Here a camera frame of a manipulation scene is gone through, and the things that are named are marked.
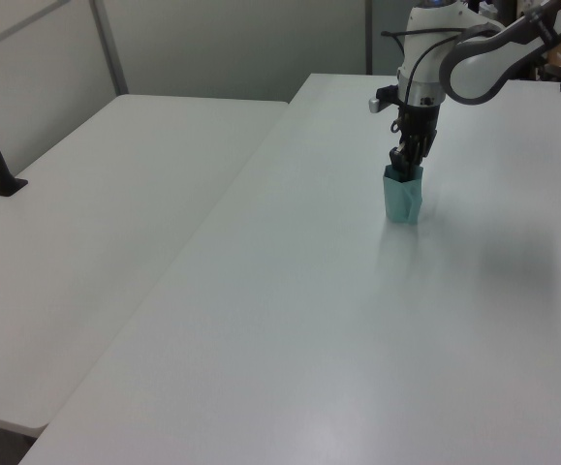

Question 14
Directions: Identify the white side table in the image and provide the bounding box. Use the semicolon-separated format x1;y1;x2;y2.
0;93;292;433

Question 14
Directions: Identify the black velcro strap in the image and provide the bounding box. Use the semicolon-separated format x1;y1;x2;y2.
526;2;560;49

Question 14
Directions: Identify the teal faceted cup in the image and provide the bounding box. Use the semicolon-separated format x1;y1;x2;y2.
382;163;424;226

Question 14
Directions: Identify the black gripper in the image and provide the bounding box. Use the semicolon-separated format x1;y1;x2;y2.
388;102;442;181

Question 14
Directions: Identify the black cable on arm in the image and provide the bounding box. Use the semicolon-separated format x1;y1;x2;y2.
381;27;461;106

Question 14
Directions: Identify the grey partition frame post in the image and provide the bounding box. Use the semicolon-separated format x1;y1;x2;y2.
89;0;131;97

